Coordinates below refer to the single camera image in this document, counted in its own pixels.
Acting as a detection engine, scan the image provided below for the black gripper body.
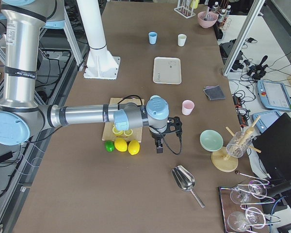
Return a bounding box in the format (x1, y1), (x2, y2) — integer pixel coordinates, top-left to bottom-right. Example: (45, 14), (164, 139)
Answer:
(149, 116), (182, 146)

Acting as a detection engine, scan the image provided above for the pink cup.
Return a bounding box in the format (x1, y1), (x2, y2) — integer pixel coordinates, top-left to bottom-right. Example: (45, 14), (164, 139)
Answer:
(182, 100), (195, 116)

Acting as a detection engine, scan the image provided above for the cream white cup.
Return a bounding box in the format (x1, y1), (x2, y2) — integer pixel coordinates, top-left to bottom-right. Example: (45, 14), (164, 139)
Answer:
(178, 34), (187, 47)

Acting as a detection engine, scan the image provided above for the light blue cup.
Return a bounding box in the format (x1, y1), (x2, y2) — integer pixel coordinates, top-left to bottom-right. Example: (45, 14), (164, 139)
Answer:
(148, 32), (157, 45)

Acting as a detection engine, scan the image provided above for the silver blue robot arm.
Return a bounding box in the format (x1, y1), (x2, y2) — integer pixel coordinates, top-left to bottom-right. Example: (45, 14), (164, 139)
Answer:
(0, 0), (182, 153)

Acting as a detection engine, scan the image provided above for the cream rabbit tray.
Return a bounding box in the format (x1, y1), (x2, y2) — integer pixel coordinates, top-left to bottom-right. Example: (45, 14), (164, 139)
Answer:
(153, 57), (182, 84)

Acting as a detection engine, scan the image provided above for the yellow lemon right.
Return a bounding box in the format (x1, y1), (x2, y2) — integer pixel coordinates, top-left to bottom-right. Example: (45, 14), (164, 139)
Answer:
(128, 140), (140, 155)

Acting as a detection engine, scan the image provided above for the yellow lemon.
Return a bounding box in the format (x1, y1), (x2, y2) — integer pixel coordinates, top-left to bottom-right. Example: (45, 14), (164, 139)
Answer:
(128, 140), (140, 155)
(114, 138), (128, 152)

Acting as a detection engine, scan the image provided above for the lemon half right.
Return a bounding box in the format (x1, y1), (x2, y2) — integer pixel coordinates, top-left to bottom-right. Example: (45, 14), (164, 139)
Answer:
(123, 129), (133, 137)

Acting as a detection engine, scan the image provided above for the lemon half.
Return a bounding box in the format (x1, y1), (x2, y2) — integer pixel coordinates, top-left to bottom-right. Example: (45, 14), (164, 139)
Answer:
(112, 125), (123, 136)
(123, 129), (133, 137)

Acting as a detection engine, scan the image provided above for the mint green bowl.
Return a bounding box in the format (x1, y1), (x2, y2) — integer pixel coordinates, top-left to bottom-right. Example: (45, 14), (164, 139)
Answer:
(200, 130), (224, 152)

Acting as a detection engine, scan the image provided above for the yellow lemon left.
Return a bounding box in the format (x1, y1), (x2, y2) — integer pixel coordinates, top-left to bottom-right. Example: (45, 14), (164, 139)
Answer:
(114, 138), (128, 152)

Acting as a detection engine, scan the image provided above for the metal scoop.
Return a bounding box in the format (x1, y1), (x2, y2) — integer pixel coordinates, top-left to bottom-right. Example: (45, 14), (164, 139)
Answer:
(172, 165), (205, 208)

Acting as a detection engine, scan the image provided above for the lemon half left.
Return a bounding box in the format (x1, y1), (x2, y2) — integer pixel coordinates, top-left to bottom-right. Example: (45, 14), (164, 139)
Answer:
(112, 125), (123, 136)

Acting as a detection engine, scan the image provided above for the green lime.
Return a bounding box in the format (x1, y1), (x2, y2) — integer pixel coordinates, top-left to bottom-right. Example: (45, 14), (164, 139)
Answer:
(104, 141), (115, 152)

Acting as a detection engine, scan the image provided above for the grey folded cloth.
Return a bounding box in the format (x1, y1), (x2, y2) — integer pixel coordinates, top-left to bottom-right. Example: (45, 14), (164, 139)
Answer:
(203, 85), (226, 101)

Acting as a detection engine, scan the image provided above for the wooden cutting board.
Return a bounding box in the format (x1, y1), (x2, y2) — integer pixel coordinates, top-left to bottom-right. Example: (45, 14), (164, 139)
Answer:
(102, 97), (143, 143)

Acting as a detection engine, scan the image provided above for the wooden cup tree stand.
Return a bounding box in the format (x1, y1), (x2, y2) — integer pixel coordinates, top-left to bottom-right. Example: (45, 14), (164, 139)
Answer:
(211, 116), (261, 172)

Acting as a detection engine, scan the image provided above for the clear glass mug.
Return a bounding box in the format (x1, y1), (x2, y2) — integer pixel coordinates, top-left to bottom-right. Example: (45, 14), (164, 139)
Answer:
(226, 132), (253, 158)

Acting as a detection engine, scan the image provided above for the black power strip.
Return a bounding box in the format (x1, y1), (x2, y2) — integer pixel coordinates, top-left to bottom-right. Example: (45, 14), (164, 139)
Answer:
(232, 95), (249, 127)

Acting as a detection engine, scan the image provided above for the wine glass upper left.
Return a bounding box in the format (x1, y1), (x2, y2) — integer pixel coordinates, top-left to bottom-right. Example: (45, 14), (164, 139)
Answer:
(230, 188), (251, 205)

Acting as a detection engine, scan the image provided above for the wine glass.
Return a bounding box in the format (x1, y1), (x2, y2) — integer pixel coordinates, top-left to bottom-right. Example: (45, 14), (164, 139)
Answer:
(227, 211), (250, 233)
(230, 188), (251, 205)
(245, 207), (266, 229)
(248, 180), (267, 199)

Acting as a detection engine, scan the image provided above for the blue teach pendant lower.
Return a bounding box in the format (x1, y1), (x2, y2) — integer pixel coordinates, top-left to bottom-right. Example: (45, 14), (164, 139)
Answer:
(252, 110), (281, 133)

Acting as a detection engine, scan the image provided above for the blue teach pendant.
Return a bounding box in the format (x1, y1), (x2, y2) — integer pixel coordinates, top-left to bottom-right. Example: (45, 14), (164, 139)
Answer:
(252, 110), (281, 133)
(257, 80), (291, 112)

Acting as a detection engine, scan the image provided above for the blue teach pendant upper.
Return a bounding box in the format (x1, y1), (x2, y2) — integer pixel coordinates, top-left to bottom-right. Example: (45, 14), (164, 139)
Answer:
(257, 80), (291, 112)

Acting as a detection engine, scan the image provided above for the wine glass upper right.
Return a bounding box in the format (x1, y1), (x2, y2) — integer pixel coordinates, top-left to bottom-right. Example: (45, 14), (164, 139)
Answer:
(248, 180), (267, 199)

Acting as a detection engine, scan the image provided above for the black monitor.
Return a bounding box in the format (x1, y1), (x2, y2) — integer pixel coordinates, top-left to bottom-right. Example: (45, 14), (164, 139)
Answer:
(253, 113), (291, 181)

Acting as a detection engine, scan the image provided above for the wine glass lower left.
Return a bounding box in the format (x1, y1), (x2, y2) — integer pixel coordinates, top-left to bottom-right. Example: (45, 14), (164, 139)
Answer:
(227, 211), (250, 233)

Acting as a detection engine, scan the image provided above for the pink bowl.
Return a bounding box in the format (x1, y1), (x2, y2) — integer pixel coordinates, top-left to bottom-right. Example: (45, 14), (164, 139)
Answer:
(197, 11), (218, 28)

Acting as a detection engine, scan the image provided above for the wine glass lower right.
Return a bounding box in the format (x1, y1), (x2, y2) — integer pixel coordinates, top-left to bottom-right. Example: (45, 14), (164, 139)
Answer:
(245, 207), (266, 229)

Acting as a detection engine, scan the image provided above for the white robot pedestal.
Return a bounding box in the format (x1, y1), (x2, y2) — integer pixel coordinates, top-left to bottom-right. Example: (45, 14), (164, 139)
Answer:
(77, 0), (120, 80)

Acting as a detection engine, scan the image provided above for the black camera clamp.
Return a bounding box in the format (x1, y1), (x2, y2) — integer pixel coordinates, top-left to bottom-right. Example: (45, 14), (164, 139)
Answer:
(247, 55), (268, 80)

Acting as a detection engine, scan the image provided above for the white wire rack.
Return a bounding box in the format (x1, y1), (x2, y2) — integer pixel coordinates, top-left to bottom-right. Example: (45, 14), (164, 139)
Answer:
(174, 0), (196, 19)

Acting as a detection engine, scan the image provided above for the aluminium frame post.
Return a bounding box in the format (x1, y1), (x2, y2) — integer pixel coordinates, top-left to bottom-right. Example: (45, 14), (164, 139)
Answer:
(222, 0), (265, 77)

